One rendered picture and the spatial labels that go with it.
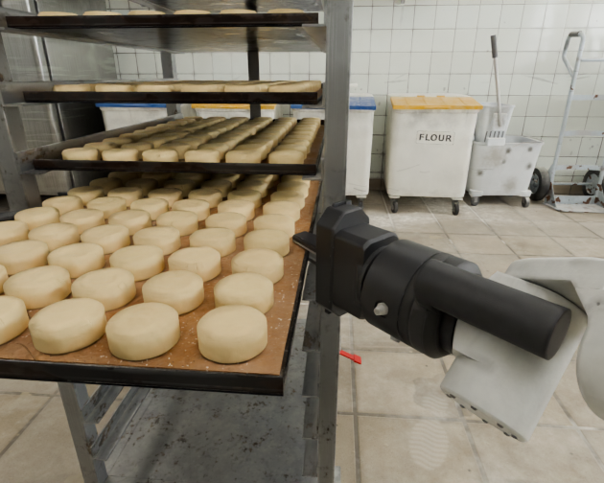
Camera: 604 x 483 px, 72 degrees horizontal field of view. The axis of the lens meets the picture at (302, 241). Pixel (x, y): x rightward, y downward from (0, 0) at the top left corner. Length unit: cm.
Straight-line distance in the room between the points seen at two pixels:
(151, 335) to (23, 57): 286
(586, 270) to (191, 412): 94
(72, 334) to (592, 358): 32
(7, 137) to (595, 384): 68
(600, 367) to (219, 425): 89
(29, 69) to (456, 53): 282
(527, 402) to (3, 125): 67
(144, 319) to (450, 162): 269
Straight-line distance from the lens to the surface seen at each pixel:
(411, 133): 284
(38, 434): 142
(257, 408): 109
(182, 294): 36
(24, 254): 49
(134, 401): 105
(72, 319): 35
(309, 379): 75
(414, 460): 121
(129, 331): 32
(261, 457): 99
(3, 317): 38
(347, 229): 41
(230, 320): 31
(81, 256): 46
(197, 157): 61
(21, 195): 71
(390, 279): 36
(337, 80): 54
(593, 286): 30
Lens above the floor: 89
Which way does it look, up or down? 22 degrees down
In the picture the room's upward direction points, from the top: straight up
